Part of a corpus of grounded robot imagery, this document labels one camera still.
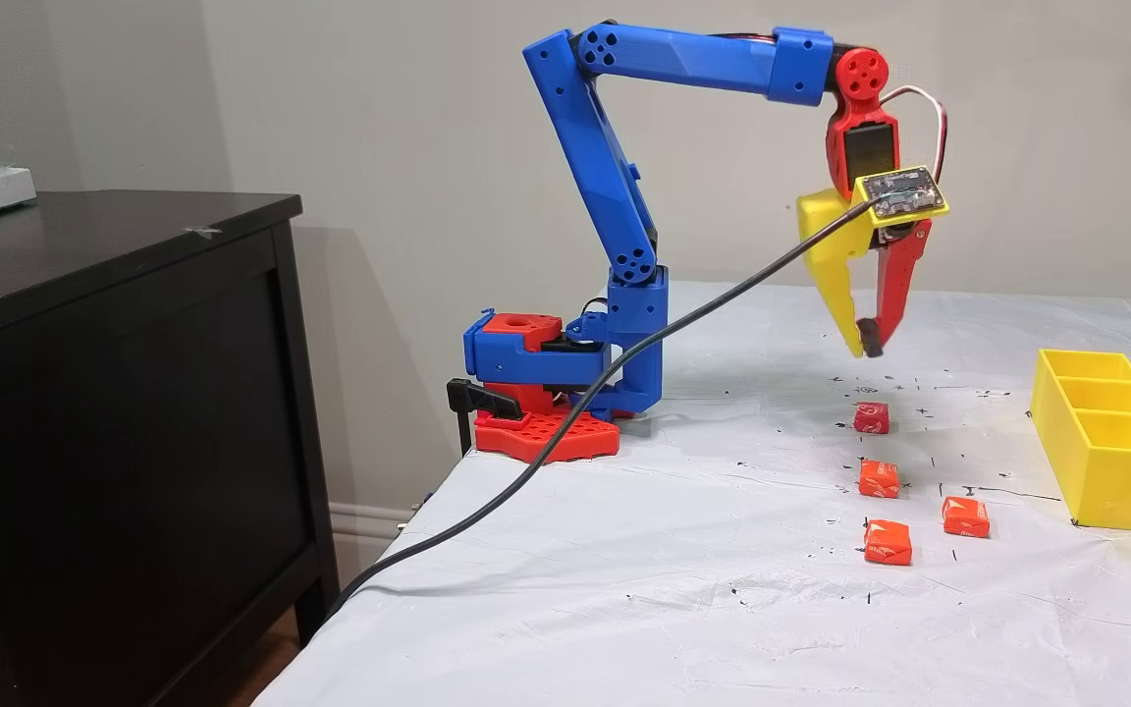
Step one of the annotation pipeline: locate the white plastic table cover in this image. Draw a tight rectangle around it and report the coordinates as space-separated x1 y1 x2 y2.
251 280 1131 707

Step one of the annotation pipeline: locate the black wooden cabinet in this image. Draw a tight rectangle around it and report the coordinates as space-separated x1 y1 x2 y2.
0 190 341 707

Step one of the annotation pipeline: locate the yellow three-compartment box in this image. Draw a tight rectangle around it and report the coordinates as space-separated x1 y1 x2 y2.
1030 349 1131 534

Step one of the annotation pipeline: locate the white baseboard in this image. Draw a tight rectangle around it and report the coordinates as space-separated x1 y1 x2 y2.
328 501 429 551

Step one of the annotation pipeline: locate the black table clamp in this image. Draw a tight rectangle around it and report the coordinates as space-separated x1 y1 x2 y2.
446 378 527 458

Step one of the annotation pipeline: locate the orange Starburst candy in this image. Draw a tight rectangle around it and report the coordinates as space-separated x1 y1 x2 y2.
942 497 991 539
858 460 901 499
864 519 913 567

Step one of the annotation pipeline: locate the thick black USB cable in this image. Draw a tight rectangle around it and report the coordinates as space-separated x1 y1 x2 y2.
323 194 895 629

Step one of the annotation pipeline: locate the red white black servo wire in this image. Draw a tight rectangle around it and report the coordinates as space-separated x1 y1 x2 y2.
882 85 949 192

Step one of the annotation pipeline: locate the camera board on yellow mount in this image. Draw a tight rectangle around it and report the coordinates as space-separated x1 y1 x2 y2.
855 165 949 230

